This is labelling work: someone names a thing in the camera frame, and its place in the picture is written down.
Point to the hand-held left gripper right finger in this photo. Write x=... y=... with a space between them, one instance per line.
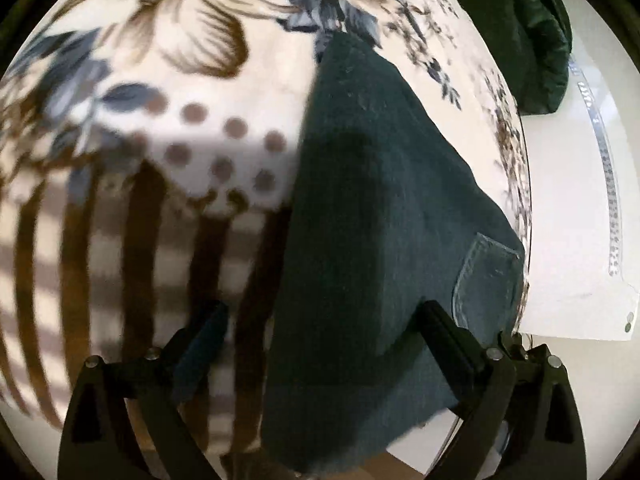
x=457 y=355

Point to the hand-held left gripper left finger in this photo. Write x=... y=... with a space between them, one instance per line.
x=200 y=355

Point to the dark blue jeans pants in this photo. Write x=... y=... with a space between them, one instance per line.
x=375 y=220

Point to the white headboard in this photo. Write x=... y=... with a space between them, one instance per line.
x=565 y=220

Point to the floral printed blanket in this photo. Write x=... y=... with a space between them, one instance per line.
x=175 y=135

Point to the dark green plush coat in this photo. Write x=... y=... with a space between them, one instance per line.
x=505 y=30

